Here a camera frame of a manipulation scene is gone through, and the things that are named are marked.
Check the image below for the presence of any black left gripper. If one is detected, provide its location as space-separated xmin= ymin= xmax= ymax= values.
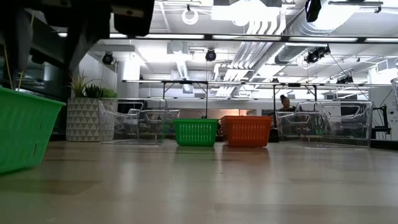
xmin=64 ymin=0 xmax=155 ymax=73

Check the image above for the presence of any spiky green grass plant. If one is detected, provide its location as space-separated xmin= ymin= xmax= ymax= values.
xmin=68 ymin=72 xmax=94 ymax=99

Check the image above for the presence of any dark green succulent plant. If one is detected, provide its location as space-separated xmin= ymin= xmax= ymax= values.
xmin=84 ymin=83 xmax=104 ymax=99

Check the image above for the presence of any light green leafy plant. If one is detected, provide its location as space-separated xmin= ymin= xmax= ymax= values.
xmin=102 ymin=88 xmax=119 ymax=100

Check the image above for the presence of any black computer monitor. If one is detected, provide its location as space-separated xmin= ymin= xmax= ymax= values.
xmin=340 ymin=105 xmax=362 ymax=118
xmin=118 ymin=101 xmax=144 ymax=114

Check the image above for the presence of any triangle patterned planter pot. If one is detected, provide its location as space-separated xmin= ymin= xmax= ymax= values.
xmin=65 ymin=97 xmax=116 ymax=143

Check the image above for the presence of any black overhead light bar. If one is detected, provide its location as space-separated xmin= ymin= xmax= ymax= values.
xmin=57 ymin=32 xmax=398 ymax=44

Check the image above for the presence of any person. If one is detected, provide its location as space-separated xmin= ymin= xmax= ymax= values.
xmin=277 ymin=94 xmax=297 ymax=113

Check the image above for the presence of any black ceiling fixture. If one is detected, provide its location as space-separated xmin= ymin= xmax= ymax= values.
xmin=328 ymin=0 xmax=384 ymax=14

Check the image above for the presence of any black equipment stand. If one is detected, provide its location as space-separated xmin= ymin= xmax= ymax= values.
xmin=371 ymin=105 xmax=392 ymax=139

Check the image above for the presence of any black round ceiling camera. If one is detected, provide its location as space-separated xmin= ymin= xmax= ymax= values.
xmin=101 ymin=52 xmax=114 ymax=66
xmin=204 ymin=48 xmax=218 ymax=62

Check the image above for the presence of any white ceiling ring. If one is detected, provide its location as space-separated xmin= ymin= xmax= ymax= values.
xmin=181 ymin=7 xmax=200 ymax=26

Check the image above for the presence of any yellow cable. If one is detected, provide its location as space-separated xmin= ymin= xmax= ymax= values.
xmin=2 ymin=43 xmax=26 ymax=91

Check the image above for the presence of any black background table frame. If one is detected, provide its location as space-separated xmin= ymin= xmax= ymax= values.
xmin=272 ymin=82 xmax=318 ymax=102
xmin=160 ymin=79 xmax=210 ymax=120

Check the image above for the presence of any silver ventilation duct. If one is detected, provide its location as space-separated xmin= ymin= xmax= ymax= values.
xmin=273 ymin=0 xmax=363 ymax=65

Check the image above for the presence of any black ceiling camera cluster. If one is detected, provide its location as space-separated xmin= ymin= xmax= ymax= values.
xmin=303 ymin=45 xmax=331 ymax=64

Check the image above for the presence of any black ceiling camera mount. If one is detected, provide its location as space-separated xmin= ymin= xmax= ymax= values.
xmin=336 ymin=75 xmax=354 ymax=85

